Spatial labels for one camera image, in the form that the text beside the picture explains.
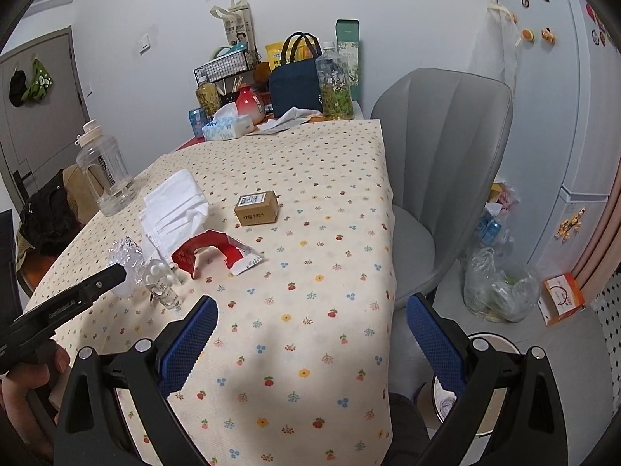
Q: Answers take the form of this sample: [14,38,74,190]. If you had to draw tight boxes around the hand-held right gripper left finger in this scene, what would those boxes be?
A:
[52,295,219,466]

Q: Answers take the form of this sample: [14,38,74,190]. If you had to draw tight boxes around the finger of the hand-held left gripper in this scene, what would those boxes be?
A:
[62,264,128,310]

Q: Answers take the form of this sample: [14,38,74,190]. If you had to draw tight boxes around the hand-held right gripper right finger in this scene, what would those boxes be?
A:
[406,293,569,466]

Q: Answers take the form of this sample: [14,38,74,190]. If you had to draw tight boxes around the clear crinkled plastic wrapper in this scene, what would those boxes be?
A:
[107,235,147,298]

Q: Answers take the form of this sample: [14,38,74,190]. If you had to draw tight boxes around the round white trash bin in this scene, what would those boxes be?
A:
[431,332,521,438]

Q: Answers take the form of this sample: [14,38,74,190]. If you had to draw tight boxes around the white tissue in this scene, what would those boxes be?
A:
[144,168,211,228]

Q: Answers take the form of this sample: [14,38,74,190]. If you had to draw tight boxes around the person's left hand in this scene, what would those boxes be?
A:
[0,346,72,447]

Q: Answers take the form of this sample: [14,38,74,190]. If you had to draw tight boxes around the small clear bottle white pills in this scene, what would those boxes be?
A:
[142,257,186,310]

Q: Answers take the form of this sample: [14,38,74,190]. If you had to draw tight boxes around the black cloth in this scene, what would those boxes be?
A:
[18,183,82,259]

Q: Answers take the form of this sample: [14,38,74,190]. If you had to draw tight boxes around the person's leg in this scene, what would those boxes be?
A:
[387,390,443,466]

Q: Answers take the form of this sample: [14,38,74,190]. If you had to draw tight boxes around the torn red paper packaging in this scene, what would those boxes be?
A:
[171,229,265,279]

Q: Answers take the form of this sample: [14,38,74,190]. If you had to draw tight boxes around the clear plastic bag on floor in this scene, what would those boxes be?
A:
[463,247,542,324]

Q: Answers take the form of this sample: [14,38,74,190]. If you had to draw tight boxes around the tan hat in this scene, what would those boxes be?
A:
[62,164,99,225]

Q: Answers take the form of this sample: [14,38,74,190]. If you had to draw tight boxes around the large clear water jug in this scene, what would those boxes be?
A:
[76,119,139,217]

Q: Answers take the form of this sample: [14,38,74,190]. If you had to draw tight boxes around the white bag of bottles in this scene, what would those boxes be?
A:
[477,181,523,254]

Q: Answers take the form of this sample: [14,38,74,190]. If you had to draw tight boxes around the orange white cardboard box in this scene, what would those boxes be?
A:
[541,272,587,327]

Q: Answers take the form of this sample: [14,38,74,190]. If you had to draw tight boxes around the small brown cardboard box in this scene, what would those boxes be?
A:
[234,190,281,227]

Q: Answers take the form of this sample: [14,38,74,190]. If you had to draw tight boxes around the grey door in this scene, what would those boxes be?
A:
[0,26,91,191]

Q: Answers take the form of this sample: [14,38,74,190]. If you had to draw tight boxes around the yellow figure fridge magnets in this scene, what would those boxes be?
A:
[555,207,587,242]

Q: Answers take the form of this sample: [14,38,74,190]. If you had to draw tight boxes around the small blue packet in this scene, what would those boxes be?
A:
[187,108,207,138]

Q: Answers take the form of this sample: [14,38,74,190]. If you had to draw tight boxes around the grey upholstered chair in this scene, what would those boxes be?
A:
[371,67,514,312]

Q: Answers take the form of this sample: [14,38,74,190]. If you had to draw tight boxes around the blue white tissue pack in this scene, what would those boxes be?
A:
[201,106,256,142]

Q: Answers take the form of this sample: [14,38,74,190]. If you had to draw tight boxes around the green hanging cloth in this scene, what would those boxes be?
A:
[25,57,54,103]

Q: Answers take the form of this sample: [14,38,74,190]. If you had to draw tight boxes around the black hanging cap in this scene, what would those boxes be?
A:
[8,70,29,106]

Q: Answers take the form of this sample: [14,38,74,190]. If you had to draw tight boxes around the yellow tea bottle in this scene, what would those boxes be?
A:
[195,75,219,115]

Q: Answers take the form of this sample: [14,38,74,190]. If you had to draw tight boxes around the white crumpled paper sheet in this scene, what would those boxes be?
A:
[255,105,324,133]

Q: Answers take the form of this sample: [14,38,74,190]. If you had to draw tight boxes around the red white ceramic vase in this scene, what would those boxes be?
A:
[235,84,267,125]

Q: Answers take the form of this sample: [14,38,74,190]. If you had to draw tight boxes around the white refrigerator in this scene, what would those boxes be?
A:
[494,0,621,298]

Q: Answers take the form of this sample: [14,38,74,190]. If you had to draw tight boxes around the navy lunch bag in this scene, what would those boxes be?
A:
[268,32,324,118]

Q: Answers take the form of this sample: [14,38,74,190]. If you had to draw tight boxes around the clear bottle green floral label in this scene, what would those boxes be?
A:
[315,41,355,122]

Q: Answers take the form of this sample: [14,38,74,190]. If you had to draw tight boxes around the yellow snack bag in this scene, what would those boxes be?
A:
[264,41,311,71]

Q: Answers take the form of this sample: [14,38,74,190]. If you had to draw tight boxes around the white paper gift bag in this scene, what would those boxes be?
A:
[210,0,256,55]

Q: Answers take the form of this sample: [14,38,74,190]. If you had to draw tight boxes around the hanging clear plastic bag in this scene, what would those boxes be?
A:
[472,4,518,89]

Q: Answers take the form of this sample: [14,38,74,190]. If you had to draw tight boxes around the tall green box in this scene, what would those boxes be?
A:
[335,19,363,103]

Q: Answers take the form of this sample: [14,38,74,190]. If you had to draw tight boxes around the pink door frame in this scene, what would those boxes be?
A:
[571,189,621,303]

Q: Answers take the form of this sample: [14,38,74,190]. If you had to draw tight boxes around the black wire basket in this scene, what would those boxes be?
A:
[193,52,258,84]

